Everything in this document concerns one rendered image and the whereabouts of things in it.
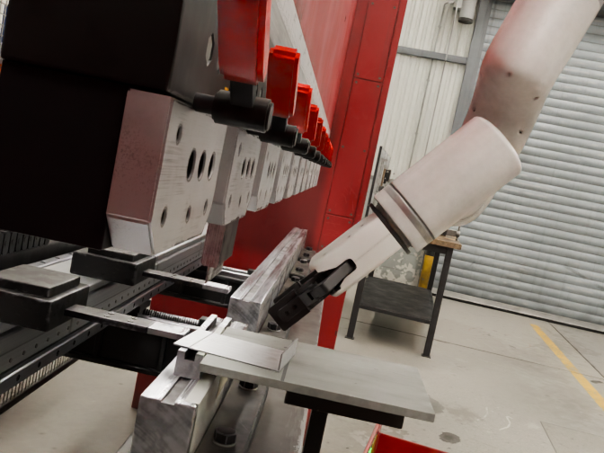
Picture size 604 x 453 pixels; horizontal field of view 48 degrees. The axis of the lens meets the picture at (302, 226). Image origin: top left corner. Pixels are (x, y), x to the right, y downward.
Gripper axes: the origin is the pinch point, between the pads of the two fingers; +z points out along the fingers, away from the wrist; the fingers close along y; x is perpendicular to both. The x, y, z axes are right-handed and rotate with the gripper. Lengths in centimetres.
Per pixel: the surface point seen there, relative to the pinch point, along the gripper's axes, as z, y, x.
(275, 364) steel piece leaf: 4.9, 3.3, 4.0
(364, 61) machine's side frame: -52, -216, -41
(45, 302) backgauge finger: 21.3, 4.6, -18.3
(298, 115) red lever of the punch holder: -15.1, 9.0, -16.1
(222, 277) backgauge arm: 35, -132, -7
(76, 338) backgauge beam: 33.0, -20.6, -14.2
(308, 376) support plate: 2.5, 4.3, 7.2
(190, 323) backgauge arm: 31, -62, -4
